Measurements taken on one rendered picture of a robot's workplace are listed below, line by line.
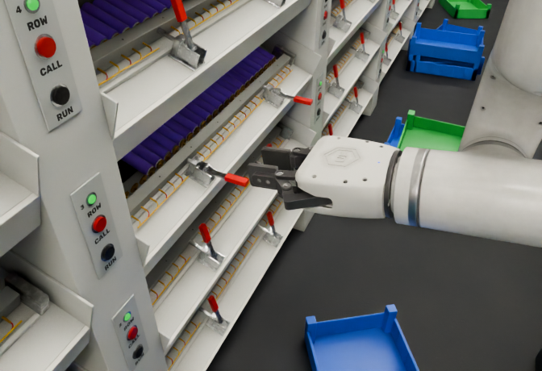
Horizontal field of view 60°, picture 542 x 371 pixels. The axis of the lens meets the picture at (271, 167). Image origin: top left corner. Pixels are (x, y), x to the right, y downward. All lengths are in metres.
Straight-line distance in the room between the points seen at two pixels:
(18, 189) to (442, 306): 1.00
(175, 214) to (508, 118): 0.44
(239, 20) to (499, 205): 0.47
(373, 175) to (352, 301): 0.72
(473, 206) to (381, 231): 0.90
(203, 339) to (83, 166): 0.59
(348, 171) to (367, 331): 0.69
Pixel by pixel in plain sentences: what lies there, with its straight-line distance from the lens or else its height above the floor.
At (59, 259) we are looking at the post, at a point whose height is 0.59.
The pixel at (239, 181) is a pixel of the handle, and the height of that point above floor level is 0.51.
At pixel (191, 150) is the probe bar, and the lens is 0.74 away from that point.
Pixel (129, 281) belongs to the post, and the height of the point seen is 0.48.
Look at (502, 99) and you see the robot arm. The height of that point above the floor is 0.70.
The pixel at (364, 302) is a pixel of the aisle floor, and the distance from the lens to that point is 1.20.
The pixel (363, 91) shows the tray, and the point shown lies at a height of 0.11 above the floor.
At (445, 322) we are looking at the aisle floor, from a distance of 1.22.
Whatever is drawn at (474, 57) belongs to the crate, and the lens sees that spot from 2.25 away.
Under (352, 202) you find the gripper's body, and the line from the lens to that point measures 0.50.
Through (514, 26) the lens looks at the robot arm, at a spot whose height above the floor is 0.81.
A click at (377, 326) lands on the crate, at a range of 1.15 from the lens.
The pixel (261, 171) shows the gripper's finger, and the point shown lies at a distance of 0.56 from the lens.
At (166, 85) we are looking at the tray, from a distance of 0.59.
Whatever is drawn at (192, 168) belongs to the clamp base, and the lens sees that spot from 0.72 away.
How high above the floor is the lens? 0.94
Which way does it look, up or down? 37 degrees down
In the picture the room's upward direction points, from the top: straight up
